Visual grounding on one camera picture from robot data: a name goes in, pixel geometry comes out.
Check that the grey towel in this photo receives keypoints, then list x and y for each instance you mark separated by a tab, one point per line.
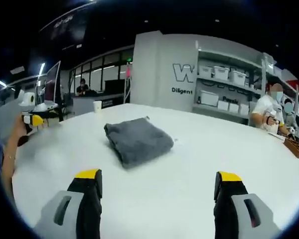
137	139

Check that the computer monitor on stand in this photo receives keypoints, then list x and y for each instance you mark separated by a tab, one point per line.
52	82

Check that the grey reception counter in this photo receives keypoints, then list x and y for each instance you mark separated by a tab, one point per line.
89	102

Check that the white paper cup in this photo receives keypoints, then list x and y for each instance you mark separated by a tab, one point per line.
97	107

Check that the brown wooden box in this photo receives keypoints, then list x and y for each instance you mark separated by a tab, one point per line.
295	149

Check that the black screen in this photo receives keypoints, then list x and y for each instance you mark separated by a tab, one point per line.
114	87

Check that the pink hanging item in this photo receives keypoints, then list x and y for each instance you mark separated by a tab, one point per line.
128	72

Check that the grey metal shelving unit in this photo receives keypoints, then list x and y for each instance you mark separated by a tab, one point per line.
254	74

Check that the group of white storage boxes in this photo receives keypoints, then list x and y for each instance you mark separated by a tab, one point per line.
221	73

